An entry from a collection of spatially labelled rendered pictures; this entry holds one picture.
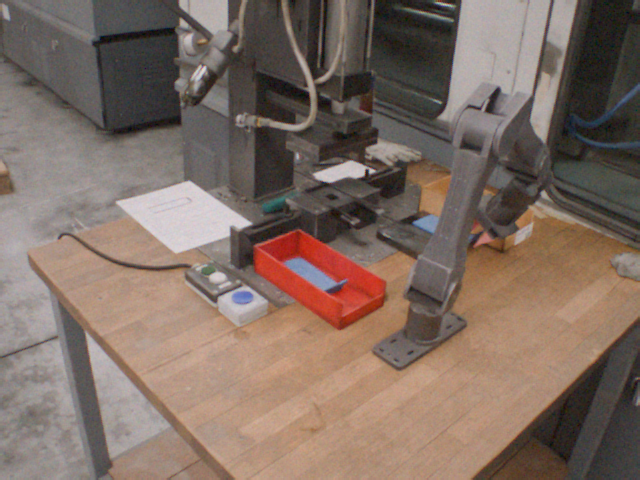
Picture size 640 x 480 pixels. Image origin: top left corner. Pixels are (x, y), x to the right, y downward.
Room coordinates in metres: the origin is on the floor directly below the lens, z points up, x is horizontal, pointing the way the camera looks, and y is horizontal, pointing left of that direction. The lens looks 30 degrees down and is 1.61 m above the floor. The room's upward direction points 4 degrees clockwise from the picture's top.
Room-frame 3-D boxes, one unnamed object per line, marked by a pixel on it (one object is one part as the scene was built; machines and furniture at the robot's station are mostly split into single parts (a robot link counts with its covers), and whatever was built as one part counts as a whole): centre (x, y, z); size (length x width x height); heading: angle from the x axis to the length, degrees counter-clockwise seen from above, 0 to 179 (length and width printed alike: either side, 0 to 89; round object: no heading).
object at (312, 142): (1.33, 0.04, 1.22); 0.26 x 0.18 x 0.30; 45
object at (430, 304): (0.91, -0.19, 1.00); 0.09 x 0.06 x 0.06; 51
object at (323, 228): (1.29, -0.02, 0.94); 0.20 x 0.10 x 0.07; 135
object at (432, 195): (1.36, -0.37, 0.93); 0.25 x 0.13 x 0.08; 45
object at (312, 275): (1.06, 0.02, 0.92); 0.15 x 0.07 x 0.03; 41
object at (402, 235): (1.26, -0.24, 0.91); 0.17 x 0.16 x 0.02; 135
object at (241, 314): (0.94, 0.14, 0.90); 0.07 x 0.07 x 0.06; 45
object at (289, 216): (1.17, 0.10, 0.95); 0.15 x 0.03 x 0.10; 135
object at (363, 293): (1.04, 0.00, 0.93); 0.25 x 0.12 x 0.06; 45
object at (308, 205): (1.29, -0.02, 0.98); 0.20 x 0.10 x 0.01; 135
